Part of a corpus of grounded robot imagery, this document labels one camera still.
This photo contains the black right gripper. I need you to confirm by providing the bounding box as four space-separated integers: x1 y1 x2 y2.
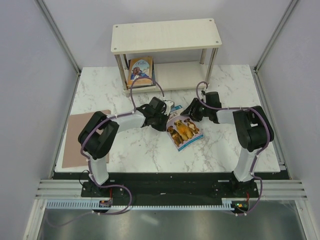
180 98 210 123

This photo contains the dog picture book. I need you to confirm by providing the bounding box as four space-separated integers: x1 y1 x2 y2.
166 105 204 152

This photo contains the red cream cover book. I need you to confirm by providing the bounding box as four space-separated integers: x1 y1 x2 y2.
126 59 156 91

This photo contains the Othello book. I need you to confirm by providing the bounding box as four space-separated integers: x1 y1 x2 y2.
126 55 154 87

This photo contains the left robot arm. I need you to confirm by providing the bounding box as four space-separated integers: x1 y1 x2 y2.
78 97 175 197

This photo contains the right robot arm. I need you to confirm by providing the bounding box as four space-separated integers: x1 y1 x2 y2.
181 91 275 197

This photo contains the white two-tier wooden shelf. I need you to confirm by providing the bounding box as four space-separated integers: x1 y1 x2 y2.
111 18 222 93

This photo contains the pink file folder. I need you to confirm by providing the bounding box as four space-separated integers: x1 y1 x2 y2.
61 109 112 169

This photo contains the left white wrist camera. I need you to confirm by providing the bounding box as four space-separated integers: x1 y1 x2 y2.
161 99 175 115

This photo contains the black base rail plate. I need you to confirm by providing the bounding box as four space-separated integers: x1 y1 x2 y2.
81 172 259 207

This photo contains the white slotted cable duct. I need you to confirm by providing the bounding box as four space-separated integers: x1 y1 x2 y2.
46 199 244 211

